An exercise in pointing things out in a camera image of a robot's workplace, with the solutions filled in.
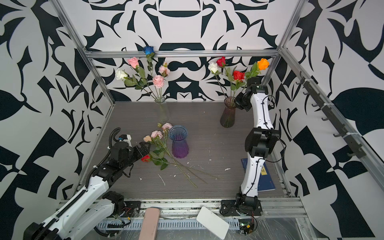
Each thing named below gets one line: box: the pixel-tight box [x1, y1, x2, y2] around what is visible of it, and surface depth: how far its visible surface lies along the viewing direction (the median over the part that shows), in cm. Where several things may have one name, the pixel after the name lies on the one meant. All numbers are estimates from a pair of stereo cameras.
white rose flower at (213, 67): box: [208, 62, 226, 99], surface depth 81 cm
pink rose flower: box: [127, 57, 158, 100], surface depth 86 cm
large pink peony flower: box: [152, 75, 165, 101], surface depth 88 cm
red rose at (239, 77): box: [231, 70, 246, 100], surface depth 91 cm
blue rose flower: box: [143, 46, 155, 76], surface depth 88 cm
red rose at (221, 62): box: [216, 56, 233, 98], surface depth 92 cm
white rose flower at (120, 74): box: [115, 68, 158, 101], surface depth 79 cm
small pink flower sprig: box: [158, 62, 171, 78], surface depth 93 cm
